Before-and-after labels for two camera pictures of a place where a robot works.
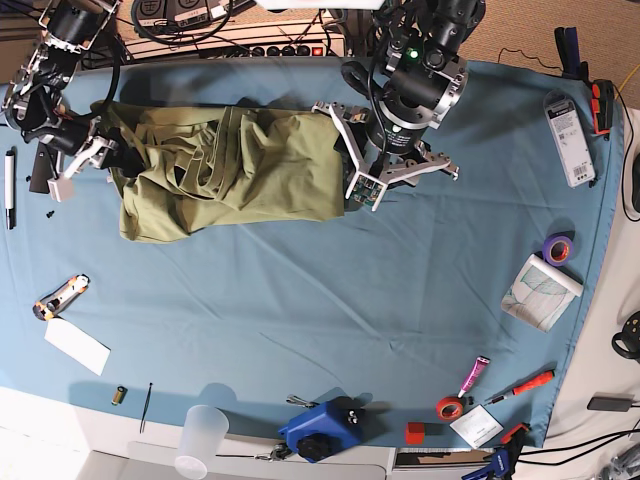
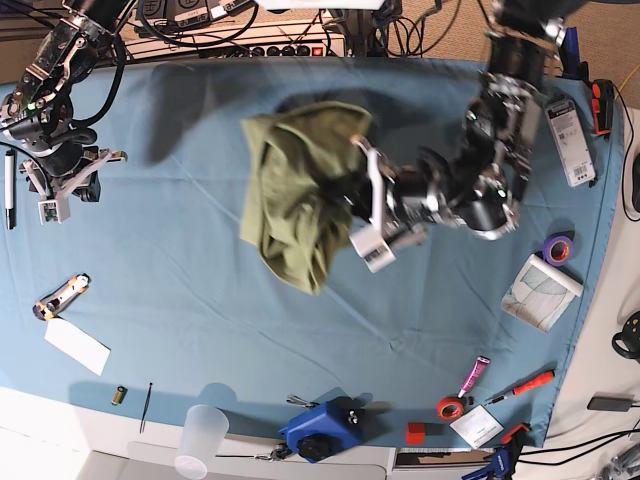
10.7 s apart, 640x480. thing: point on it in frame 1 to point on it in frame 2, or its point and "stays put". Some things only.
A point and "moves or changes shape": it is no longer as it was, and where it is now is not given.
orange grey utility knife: [54, 303] stays put
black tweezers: [143, 420] stays put
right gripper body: [373, 168] to [403, 209]
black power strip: [287, 51] stays put
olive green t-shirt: [204, 167] moves or changes shape
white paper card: [77, 344] stays put
